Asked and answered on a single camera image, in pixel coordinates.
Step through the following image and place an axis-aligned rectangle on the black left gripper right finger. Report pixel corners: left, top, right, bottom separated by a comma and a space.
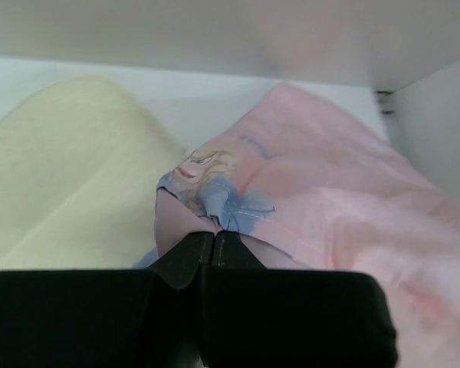
212, 231, 265, 270

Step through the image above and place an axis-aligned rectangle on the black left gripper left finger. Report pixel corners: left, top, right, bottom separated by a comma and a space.
148, 232, 214, 290

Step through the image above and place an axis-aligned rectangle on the pink printed pillowcase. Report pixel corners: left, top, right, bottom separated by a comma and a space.
141, 85, 460, 367

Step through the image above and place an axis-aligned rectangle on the cream quilted pillow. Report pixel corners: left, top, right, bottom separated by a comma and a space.
0, 77, 184, 270

